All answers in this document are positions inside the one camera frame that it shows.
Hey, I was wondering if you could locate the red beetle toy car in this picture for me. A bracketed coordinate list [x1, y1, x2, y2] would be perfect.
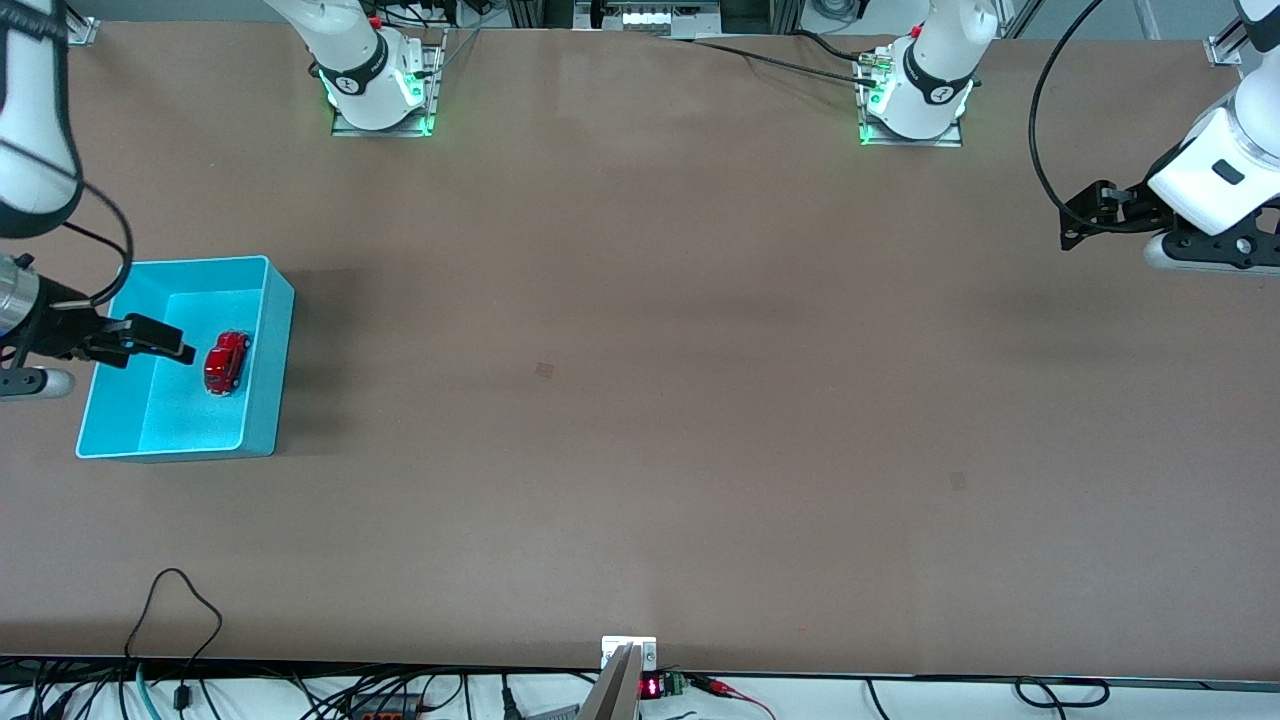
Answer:
[203, 330, 253, 399]

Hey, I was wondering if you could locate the blue plastic box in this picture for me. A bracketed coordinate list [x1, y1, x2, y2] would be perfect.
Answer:
[76, 255, 296, 463]

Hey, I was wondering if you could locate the orange power strip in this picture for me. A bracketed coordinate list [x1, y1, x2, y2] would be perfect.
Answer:
[345, 694, 423, 720]

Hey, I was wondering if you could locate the white lit device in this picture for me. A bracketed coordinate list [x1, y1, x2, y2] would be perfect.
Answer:
[620, 3, 721, 31]

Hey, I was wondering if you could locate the red and black clip lead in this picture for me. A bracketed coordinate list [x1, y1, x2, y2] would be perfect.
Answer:
[684, 674, 777, 720]

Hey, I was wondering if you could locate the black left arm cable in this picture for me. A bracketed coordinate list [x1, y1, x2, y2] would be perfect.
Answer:
[1027, 0, 1107, 217]

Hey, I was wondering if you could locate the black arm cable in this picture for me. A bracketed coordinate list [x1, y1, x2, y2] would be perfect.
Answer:
[0, 138, 135, 309]
[1027, 0, 1107, 217]

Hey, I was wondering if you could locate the black left camera mount bracket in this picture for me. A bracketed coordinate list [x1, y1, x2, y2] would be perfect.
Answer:
[1160, 203, 1280, 267]

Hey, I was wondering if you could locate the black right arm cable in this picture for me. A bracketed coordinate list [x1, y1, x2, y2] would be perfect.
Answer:
[0, 138, 135, 309]

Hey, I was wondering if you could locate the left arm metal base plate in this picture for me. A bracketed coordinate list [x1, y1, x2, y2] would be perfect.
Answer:
[856, 45, 967, 149]

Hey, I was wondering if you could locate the thin black looped cable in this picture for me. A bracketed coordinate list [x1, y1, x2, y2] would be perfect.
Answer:
[123, 567, 224, 713]

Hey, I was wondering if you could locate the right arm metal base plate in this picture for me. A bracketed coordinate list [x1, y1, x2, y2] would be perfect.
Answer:
[330, 28, 448, 139]

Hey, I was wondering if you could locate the black cable across table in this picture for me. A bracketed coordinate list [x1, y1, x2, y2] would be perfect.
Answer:
[660, 30, 883, 85]

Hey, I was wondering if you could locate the black coiled cable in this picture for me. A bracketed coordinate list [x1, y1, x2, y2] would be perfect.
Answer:
[1014, 677, 1112, 710]

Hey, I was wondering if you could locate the grey front camera mount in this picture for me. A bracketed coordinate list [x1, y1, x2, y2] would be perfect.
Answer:
[578, 636, 659, 720]

